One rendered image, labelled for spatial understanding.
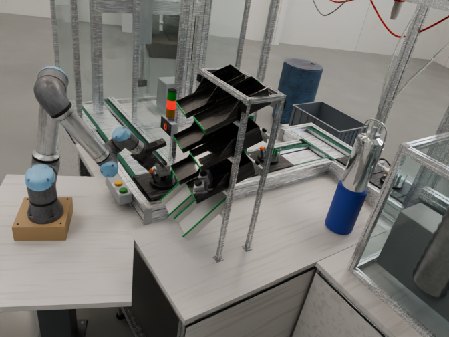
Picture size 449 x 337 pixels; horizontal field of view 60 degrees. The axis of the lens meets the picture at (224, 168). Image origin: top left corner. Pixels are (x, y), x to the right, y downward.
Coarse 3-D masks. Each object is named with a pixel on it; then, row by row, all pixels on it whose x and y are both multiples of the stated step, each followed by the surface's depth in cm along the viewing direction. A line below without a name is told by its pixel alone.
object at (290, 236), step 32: (288, 192) 239; (320, 192) 244; (128, 224) 193; (160, 224) 196; (256, 224) 207; (288, 224) 211; (320, 224) 215; (160, 256) 177; (192, 256) 180; (224, 256) 183; (256, 256) 186; (288, 256) 189; (320, 256) 193; (192, 288) 164; (224, 288) 166; (256, 288) 169; (192, 320) 153
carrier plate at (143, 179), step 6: (144, 174) 213; (138, 180) 207; (144, 180) 208; (144, 186) 203; (150, 186) 204; (144, 192) 200; (150, 192) 200; (156, 192) 200; (162, 192) 201; (150, 198) 195; (156, 198) 196
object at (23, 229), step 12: (24, 204) 182; (72, 204) 192; (24, 216) 175; (12, 228) 169; (24, 228) 170; (36, 228) 171; (48, 228) 172; (60, 228) 173; (24, 240) 173; (36, 240) 174; (48, 240) 175; (60, 240) 176
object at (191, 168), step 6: (180, 162) 180; (186, 162) 181; (192, 162) 180; (174, 168) 180; (180, 168) 179; (186, 168) 177; (192, 168) 176; (198, 168) 170; (174, 174) 173; (180, 174) 176; (186, 174) 175; (192, 174) 170; (198, 174) 172; (180, 180) 169; (186, 180) 171
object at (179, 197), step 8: (184, 184) 187; (168, 192) 186; (176, 192) 188; (184, 192) 186; (160, 200) 187; (168, 200) 189; (176, 200) 186; (184, 200) 176; (192, 200) 178; (168, 208) 186; (176, 208) 176; (168, 216) 177
